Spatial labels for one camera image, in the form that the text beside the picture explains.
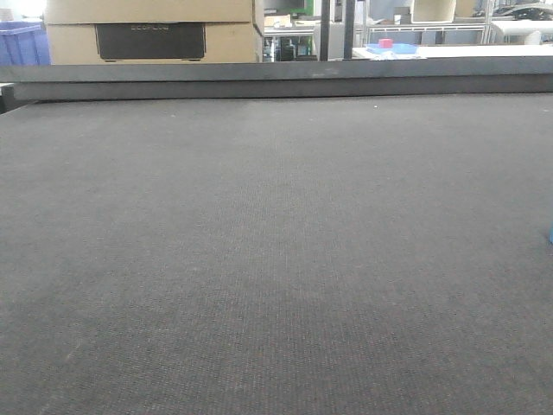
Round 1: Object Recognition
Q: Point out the dark grey conveyor belt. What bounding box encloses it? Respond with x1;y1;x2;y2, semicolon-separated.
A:
1;94;552;414

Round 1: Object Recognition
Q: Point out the small red block far table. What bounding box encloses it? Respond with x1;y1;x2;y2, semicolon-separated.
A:
378;38;393;49

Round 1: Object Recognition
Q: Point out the blue crate behind conveyor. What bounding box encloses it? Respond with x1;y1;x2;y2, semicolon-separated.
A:
0;21;51;66

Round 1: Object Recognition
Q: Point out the cardboard box with black label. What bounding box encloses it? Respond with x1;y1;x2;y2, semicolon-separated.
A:
47;22;263;65

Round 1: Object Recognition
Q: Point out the blue tray on far table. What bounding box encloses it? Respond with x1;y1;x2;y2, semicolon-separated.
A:
365;43;421;61

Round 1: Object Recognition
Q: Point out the white far table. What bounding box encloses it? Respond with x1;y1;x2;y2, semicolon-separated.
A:
353;43;552;61

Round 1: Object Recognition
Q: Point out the beige open box on shelf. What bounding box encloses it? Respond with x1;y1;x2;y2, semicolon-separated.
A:
410;0;457;24

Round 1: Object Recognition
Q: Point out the upper cardboard box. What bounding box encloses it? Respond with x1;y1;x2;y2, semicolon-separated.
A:
44;0;264;33

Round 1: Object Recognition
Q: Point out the black vertical post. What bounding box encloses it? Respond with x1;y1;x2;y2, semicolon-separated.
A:
319;0;331;61

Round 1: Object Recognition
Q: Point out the grey conveyor side rail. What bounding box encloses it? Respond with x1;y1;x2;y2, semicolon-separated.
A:
1;56;552;101

